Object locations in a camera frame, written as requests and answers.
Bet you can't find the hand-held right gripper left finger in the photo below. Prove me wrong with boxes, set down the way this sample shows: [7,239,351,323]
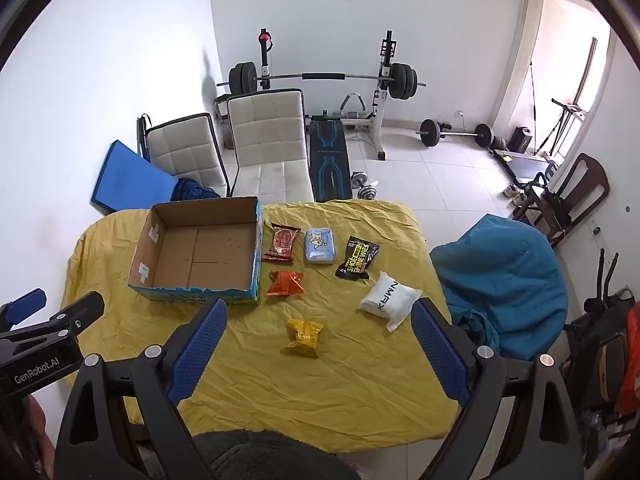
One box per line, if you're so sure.
[54,298,229,480]

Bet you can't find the white soft packet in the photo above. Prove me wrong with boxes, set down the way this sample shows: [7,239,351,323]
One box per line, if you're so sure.
[357,271,423,333]

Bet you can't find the yellow snack packet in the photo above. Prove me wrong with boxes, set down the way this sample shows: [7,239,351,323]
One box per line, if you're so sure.
[284,317,325,359]

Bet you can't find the black bag strap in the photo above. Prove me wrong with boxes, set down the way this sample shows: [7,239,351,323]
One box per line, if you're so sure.
[136,114,154,161]

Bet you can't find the orange snack packet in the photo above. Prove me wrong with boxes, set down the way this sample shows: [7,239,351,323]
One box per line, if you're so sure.
[266,270,306,298]

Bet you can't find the black weight bench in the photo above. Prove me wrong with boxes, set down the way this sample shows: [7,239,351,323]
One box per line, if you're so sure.
[306,114,353,203]

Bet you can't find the light blue tissue pack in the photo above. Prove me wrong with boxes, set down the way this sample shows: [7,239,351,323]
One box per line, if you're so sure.
[305,227,337,266]

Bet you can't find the dark wooden chair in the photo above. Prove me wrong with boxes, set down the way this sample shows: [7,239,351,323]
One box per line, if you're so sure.
[512,152,611,248]

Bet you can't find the red bag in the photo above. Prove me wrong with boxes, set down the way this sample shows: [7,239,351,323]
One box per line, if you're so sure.
[614,305,640,416]

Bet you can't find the blue folded mat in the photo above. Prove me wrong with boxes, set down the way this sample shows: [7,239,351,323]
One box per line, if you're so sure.
[91,140,180,217]

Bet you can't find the exercise machine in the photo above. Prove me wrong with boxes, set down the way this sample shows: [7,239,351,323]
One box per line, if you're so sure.
[537,97,587,156]

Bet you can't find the red snack packet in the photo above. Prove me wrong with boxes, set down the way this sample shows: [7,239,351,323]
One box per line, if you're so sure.
[262,222,302,263]

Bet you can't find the dark blue cloth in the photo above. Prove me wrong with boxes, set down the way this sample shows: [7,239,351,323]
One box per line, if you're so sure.
[170,177,221,203]

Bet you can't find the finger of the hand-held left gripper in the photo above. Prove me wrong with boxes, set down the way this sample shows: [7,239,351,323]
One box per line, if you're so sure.
[20,291,106,343]
[0,287,49,331]

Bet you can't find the short barbell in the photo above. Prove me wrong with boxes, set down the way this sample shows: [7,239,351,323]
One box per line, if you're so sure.
[415,119,496,148]

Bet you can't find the barbell with black plates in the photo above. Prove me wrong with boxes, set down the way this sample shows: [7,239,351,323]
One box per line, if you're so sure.
[216,62,427,100]

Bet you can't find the blue beanbag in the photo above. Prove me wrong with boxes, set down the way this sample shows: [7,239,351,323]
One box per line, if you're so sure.
[430,214,568,361]

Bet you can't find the white barbell rack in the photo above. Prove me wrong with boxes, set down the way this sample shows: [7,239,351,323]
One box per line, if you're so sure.
[257,27,401,161]

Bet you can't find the black bag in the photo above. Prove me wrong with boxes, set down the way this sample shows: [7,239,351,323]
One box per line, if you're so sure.
[562,285,636,411]

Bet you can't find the white padded chair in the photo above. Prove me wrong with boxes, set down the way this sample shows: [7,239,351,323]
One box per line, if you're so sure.
[226,89,316,203]
[137,112,231,198]

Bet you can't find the black exercise handles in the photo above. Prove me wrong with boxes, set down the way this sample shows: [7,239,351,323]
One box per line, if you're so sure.
[596,247,622,306]

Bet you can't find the yellow tablecloth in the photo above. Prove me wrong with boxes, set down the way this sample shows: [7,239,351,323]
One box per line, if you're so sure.
[60,199,463,453]

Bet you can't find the cardboard box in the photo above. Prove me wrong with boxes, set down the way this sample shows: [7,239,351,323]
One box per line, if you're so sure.
[127,196,264,307]

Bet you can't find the black wipes packet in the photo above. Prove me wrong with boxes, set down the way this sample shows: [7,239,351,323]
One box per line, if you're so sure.
[335,236,380,281]

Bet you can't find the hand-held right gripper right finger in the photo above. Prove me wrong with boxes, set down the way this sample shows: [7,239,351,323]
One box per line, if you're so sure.
[410,297,586,480]

